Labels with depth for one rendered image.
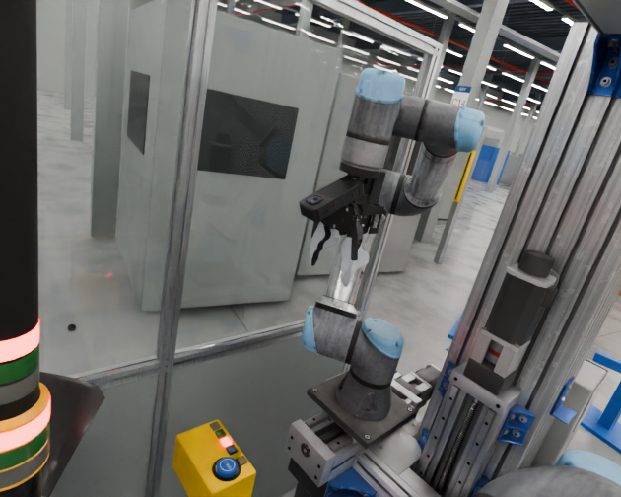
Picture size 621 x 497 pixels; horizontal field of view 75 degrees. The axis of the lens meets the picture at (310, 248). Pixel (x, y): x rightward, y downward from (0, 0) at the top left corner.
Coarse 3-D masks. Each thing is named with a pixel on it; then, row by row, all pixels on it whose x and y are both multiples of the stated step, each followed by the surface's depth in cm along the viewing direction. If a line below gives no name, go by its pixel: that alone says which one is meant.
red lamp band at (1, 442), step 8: (48, 408) 23; (40, 416) 22; (48, 416) 23; (32, 424) 22; (40, 424) 22; (8, 432) 21; (16, 432) 21; (24, 432) 21; (32, 432) 22; (0, 440) 21; (8, 440) 21; (16, 440) 21; (24, 440) 22; (0, 448) 21; (8, 448) 21
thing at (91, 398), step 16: (48, 384) 41; (64, 384) 41; (80, 384) 41; (64, 400) 40; (80, 400) 41; (96, 400) 41; (64, 416) 40; (80, 416) 40; (64, 432) 39; (80, 432) 40; (64, 448) 39; (48, 464) 38; (64, 464) 38; (48, 480) 37; (48, 496) 37
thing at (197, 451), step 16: (192, 432) 86; (208, 432) 87; (176, 448) 84; (192, 448) 82; (208, 448) 83; (224, 448) 84; (176, 464) 85; (192, 464) 79; (208, 464) 79; (192, 480) 79; (208, 480) 76; (224, 480) 77; (240, 480) 78; (192, 496) 80; (208, 496) 75; (224, 496) 76; (240, 496) 79
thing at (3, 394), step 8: (32, 376) 21; (16, 384) 21; (24, 384) 21; (32, 384) 22; (0, 392) 20; (8, 392) 21; (16, 392) 21; (24, 392) 21; (0, 400) 20; (8, 400) 21
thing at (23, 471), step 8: (48, 440) 24; (48, 448) 24; (40, 456) 23; (24, 464) 22; (32, 464) 23; (40, 464) 23; (0, 472) 21; (8, 472) 22; (16, 472) 22; (24, 472) 22; (32, 472) 23; (0, 480) 22; (8, 480) 22; (16, 480) 22; (0, 488) 22
